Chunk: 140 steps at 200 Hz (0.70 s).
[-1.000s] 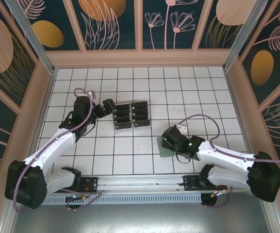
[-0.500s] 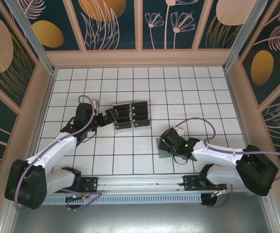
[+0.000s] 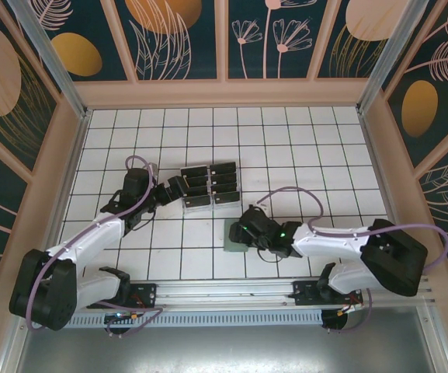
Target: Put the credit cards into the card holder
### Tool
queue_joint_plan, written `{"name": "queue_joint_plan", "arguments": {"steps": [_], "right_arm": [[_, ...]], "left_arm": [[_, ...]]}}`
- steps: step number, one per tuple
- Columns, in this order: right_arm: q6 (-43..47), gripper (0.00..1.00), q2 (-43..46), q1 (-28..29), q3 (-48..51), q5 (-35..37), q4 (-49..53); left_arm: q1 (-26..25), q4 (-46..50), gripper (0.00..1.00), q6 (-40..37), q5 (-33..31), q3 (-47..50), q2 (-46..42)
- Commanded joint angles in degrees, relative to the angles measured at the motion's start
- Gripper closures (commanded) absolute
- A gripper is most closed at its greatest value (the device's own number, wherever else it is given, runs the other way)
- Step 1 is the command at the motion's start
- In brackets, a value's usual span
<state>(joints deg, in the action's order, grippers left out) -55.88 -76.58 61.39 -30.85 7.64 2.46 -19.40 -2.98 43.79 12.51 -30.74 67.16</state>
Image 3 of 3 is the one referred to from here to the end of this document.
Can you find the rack of black cartridges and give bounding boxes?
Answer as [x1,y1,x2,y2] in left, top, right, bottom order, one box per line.
[179,160,243,214]

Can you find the grey sheet metal panel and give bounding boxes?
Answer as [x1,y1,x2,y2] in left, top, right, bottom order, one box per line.
[13,306,442,373]

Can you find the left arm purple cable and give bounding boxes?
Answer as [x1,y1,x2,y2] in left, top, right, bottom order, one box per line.
[26,155,163,338]

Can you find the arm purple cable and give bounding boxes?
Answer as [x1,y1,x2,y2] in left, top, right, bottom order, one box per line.
[256,186,448,335]
[26,155,163,338]

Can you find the thin black cable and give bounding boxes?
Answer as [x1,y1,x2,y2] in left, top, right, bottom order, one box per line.
[255,245,289,264]

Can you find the long aluminium rail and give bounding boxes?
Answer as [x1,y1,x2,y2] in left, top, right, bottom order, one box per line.
[71,276,440,311]

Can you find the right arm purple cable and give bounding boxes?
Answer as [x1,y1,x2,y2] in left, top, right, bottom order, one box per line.
[256,186,448,335]

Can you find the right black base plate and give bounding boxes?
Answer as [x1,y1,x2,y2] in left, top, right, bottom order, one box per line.
[292,280,364,308]

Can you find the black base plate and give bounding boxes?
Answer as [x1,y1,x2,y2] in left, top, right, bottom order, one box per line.
[292,280,364,308]
[127,283,158,311]

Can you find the slotted grey cable duct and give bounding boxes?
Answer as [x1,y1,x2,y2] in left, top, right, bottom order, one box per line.
[66,310,325,328]

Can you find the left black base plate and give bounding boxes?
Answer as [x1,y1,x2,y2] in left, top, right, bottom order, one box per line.
[127,283,158,311]

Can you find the red black power wires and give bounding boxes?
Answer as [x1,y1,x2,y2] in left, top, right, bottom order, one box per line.
[338,297,365,316]
[128,295,149,323]

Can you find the aluminium frame post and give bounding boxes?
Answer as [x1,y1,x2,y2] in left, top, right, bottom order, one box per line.
[8,0,92,121]
[355,0,444,114]

